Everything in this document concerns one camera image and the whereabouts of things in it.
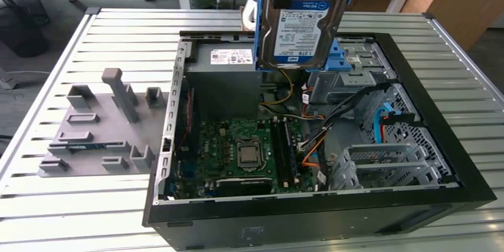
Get hard disk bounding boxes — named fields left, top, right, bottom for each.
left=253, top=0, right=359, bottom=72

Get blue wire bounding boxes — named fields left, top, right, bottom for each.
left=373, top=103, right=403, bottom=145

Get grey metal disk bay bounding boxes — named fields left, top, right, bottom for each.
left=328, top=142, right=460, bottom=191

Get blue plastic drive latch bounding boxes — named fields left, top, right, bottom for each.
left=324, top=38, right=349, bottom=71

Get grey metal optical drive cage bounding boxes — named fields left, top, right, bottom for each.
left=307, top=39, right=397, bottom=107

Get grey power supply unit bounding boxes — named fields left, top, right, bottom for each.
left=184, top=42, right=264, bottom=120

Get wooden cabinet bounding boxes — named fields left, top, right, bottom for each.
left=401, top=0, right=504, bottom=52

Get silver CPU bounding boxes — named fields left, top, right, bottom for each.
left=240, top=145, right=260, bottom=163

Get green motherboard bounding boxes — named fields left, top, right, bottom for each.
left=172, top=117, right=316, bottom=199

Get CPU socket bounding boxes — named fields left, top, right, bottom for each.
left=235, top=138, right=264, bottom=173

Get grey parts rack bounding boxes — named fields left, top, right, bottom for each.
left=37, top=67, right=171, bottom=178

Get black graphics card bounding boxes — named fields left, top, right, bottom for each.
left=204, top=176, right=275, bottom=198

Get grey metal foot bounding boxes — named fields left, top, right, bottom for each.
left=0, top=66, right=19, bottom=90

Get black PC case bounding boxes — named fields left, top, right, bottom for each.
left=141, top=30, right=497, bottom=251

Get yellow wire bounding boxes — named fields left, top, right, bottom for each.
left=259, top=70, right=295, bottom=106

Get black cable bundle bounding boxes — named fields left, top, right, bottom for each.
left=303, top=82, right=395, bottom=149

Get black wire connector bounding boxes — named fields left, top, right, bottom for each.
left=388, top=113, right=427, bottom=127

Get orange wires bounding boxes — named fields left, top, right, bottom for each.
left=301, top=142, right=329, bottom=168

